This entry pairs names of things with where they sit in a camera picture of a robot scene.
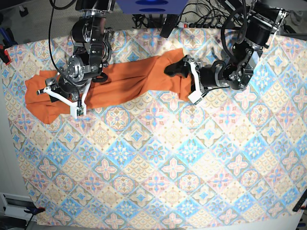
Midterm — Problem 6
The red clamp left edge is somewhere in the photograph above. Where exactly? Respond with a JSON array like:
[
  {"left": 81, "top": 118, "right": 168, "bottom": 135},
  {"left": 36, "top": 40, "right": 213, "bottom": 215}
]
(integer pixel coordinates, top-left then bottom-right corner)
[{"left": 0, "top": 45, "right": 11, "bottom": 65}]

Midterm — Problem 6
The black clamp right edge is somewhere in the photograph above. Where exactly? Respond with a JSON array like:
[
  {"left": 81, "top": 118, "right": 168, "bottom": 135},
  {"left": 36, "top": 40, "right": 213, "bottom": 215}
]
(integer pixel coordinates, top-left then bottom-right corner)
[{"left": 292, "top": 195, "right": 307, "bottom": 212}]

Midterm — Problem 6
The orange T-shirt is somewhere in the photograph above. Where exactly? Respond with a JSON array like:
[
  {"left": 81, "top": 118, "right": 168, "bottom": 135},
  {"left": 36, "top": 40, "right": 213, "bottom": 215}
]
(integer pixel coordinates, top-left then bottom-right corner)
[{"left": 25, "top": 49, "right": 191, "bottom": 124}]

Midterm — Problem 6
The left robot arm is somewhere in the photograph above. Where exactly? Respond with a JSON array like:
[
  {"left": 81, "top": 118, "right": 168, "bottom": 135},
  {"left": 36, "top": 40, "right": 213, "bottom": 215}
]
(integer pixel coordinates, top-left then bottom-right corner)
[{"left": 164, "top": 0, "right": 287, "bottom": 96}]

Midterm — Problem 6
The patterned tile tablecloth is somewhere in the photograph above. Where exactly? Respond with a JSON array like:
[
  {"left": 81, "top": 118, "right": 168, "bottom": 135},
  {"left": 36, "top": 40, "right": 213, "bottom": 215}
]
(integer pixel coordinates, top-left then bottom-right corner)
[{"left": 0, "top": 36, "right": 307, "bottom": 230}]

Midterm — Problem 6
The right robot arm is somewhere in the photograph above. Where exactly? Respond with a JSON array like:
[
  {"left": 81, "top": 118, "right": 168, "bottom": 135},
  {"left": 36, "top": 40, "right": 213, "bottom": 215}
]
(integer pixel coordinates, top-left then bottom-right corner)
[{"left": 38, "top": 0, "right": 115, "bottom": 102}]

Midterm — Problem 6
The blue clamp bottom left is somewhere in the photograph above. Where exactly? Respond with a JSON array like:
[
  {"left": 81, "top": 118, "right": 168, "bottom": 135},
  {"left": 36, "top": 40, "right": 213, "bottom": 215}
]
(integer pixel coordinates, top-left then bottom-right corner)
[{"left": 24, "top": 207, "right": 46, "bottom": 216}]

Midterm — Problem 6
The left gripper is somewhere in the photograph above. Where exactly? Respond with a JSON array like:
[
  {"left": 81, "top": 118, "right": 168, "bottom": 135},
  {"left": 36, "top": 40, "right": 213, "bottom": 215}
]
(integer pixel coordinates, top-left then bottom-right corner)
[{"left": 164, "top": 60, "right": 228, "bottom": 92}]

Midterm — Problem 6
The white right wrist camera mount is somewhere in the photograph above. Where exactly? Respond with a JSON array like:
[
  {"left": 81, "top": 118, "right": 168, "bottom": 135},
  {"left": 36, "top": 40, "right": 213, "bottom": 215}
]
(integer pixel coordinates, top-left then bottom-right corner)
[{"left": 36, "top": 80, "right": 91, "bottom": 119}]

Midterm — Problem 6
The white power strip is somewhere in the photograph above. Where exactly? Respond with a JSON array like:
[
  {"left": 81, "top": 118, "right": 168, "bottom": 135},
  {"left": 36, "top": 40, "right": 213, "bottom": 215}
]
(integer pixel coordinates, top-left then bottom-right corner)
[{"left": 177, "top": 22, "right": 222, "bottom": 29}]

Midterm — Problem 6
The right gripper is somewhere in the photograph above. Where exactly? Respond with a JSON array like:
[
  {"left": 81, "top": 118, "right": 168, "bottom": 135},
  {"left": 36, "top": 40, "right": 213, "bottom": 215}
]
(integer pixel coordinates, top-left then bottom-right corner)
[{"left": 45, "top": 76, "right": 90, "bottom": 102}]

